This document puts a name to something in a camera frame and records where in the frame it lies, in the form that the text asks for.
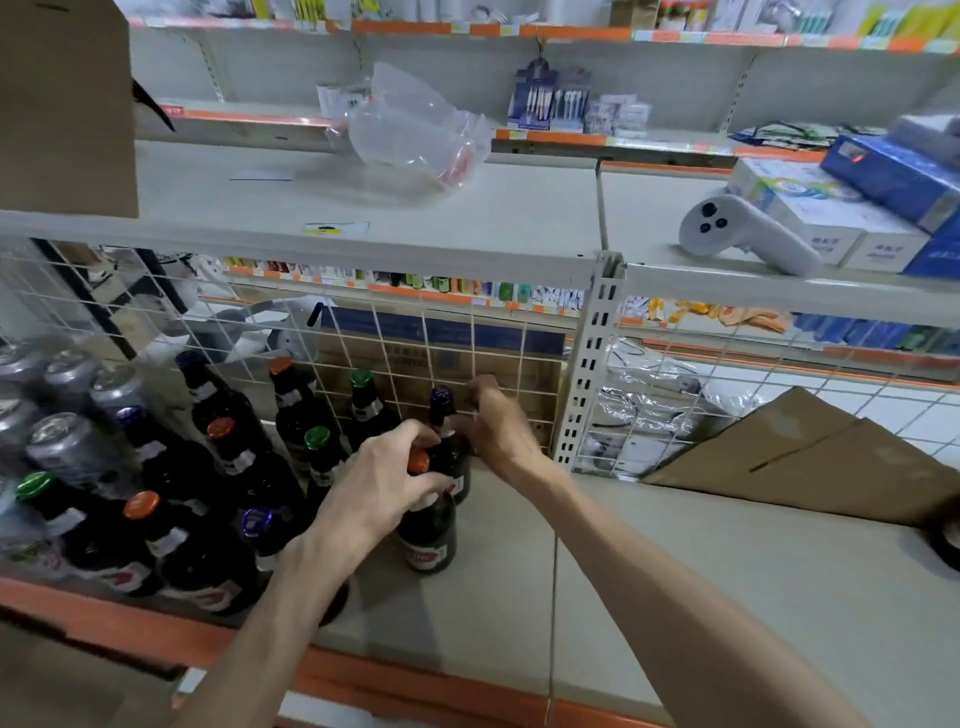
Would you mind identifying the person's right hand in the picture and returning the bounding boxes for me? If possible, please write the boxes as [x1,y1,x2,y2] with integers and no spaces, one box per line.
[442,373,559,483]

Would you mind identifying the person's left hand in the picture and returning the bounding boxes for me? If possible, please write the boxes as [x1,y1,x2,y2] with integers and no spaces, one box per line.
[318,419,456,556]

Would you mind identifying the purple-capped dark beer bottle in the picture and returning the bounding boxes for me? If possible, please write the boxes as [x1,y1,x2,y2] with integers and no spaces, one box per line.
[427,385,473,506]

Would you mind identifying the orange-capped dark beer bottle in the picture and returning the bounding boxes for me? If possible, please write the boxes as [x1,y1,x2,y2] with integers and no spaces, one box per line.
[396,447,459,576]

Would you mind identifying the person's left forearm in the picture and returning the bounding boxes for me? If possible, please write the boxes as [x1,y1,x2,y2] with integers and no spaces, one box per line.
[171,517,385,728]

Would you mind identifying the person's right forearm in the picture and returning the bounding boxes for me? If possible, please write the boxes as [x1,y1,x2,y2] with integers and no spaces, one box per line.
[507,454,875,728]

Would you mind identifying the blue-printed cardboard carton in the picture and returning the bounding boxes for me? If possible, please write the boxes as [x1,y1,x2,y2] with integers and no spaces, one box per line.
[313,302,569,453]

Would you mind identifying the white perforated shelf upright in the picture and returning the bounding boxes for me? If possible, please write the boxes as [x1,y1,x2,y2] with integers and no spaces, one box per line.
[553,251,628,471]

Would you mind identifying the row of small colourful packets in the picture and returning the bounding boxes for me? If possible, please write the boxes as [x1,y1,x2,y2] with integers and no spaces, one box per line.
[223,257,588,315]

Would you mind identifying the clear plastic-wrapped goods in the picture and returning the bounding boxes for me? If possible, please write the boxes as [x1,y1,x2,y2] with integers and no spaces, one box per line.
[576,336,747,481]

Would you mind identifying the group of dark glass bottles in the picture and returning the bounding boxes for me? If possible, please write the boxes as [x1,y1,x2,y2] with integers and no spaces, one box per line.
[15,349,402,628]

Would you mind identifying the white metal store shelf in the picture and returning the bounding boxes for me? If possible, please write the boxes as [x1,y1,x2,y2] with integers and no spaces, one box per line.
[0,0,960,728]

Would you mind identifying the clear plastic bag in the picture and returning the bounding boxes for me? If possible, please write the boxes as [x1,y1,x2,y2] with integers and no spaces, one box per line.
[325,61,494,193]

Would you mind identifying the white handheld controller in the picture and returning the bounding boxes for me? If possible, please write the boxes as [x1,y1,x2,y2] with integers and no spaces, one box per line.
[678,192,827,279]

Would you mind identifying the blue pen blister packs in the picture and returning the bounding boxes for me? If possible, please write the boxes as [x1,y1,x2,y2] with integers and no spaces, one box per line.
[507,55,594,135]

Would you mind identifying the small white boxes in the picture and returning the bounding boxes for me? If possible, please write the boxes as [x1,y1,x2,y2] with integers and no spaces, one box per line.
[584,93,653,138]

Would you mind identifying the flat brown cardboard sheet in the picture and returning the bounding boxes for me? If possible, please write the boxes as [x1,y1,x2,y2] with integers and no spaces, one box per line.
[641,385,960,531]

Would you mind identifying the pack of silver drink cans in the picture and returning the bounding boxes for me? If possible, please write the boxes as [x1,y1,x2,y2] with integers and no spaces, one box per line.
[0,341,151,560]

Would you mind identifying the white tissue box pack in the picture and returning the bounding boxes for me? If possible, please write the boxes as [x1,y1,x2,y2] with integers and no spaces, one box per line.
[726,156,933,275]

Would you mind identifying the flat printed packets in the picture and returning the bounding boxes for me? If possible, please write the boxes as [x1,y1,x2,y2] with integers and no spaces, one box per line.
[729,118,890,153]

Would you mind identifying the row of goods with price strip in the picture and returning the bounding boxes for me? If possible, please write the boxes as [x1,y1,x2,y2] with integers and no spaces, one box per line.
[127,0,960,55]

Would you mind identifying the blue wrapped tissue package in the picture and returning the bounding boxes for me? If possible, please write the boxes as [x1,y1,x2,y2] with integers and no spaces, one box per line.
[819,133,960,234]

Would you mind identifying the dark blue packet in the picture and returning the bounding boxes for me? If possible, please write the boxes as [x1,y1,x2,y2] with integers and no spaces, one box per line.
[903,216,960,282]

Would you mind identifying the brown cardboard box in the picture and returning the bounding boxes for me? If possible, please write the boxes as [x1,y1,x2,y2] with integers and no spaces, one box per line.
[0,0,141,219]

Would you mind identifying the wide white wire mesh panel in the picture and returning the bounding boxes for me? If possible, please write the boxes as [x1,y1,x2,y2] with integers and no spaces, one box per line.
[0,238,580,455]

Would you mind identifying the narrow white wire mesh panel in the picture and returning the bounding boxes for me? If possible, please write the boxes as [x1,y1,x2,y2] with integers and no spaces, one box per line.
[573,296,960,483]

